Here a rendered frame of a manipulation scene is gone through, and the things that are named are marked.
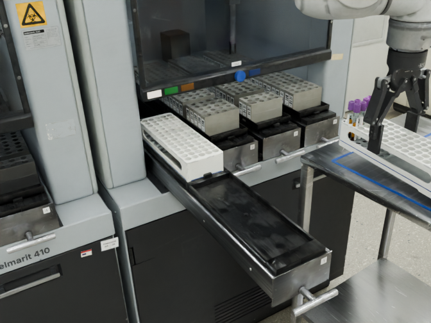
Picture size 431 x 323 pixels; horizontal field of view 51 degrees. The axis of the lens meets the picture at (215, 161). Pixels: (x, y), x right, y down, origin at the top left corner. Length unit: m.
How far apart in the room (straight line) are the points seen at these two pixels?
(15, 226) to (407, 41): 0.90
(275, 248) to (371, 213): 1.59
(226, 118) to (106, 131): 0.34
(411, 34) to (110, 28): 0.63
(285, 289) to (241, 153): 0.50
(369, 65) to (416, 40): 2.41
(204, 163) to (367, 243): 1.32
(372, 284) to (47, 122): 1.12
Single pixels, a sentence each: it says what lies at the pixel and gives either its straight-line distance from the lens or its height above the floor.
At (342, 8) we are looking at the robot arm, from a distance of 0.87.
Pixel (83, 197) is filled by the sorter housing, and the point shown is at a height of 0.73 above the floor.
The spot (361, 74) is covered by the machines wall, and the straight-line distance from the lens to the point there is 3.34.
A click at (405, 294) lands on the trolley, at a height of 0.28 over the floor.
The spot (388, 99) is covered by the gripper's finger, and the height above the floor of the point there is 1.01.
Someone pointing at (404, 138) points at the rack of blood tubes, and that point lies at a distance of 1.07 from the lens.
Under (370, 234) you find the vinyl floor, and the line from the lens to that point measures 2.29.
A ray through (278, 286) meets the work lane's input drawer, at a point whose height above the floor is 0.78.
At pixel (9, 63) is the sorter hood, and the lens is 1.02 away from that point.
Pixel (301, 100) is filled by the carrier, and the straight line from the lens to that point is 1.40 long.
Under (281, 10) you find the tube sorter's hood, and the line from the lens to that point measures 1.28.
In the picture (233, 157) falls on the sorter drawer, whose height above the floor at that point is 0.78.
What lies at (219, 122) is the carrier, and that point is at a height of 0.85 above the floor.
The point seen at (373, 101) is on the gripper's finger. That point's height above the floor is 1.01.
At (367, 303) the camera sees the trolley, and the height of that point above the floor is 0.28.
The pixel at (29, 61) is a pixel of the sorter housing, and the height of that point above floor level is 1.10.
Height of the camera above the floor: 1.36
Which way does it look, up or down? 29 degrees down
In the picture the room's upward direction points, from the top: 2 degrees counter-clockwise
